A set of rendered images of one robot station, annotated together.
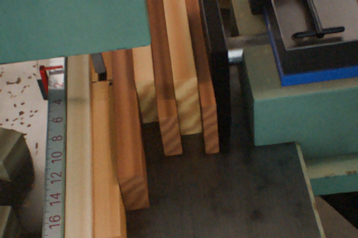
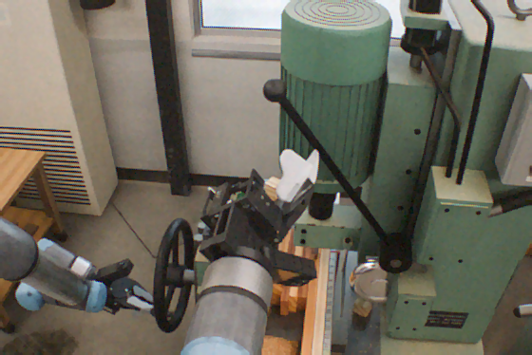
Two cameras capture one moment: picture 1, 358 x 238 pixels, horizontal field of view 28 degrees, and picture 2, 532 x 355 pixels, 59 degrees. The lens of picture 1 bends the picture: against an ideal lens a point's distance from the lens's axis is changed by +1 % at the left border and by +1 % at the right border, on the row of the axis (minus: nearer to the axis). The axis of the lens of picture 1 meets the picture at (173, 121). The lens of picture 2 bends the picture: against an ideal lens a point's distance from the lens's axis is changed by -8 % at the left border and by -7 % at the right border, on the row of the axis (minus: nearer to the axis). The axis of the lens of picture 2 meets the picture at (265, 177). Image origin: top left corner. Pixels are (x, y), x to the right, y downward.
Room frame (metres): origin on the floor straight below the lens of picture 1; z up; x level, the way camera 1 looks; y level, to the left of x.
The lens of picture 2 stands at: (1.22, 0.04, 1.79)
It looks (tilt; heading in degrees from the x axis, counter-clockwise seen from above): 39 degrees down; 187
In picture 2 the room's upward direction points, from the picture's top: straight up
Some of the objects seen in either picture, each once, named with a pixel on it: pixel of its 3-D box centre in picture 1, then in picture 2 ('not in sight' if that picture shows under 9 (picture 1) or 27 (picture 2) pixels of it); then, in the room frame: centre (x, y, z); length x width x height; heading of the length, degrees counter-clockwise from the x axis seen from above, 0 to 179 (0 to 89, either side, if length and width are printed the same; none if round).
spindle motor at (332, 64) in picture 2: not in sight; (331, 94); (0.45, 0.06, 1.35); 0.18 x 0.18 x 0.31
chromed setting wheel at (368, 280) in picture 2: not in sight; (380, 281); (0.58, 0.19, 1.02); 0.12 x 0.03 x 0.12; 89
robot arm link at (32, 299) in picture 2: not in sight; (42, 288); (0.55, -0.60, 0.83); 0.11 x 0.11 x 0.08; 88
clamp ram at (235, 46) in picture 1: (248, 49); not in sight; (0.45, -0.07, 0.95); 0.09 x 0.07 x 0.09; 179
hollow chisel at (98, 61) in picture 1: (95, 48); not in sight; (0.45, 0.06, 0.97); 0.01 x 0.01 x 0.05; 89
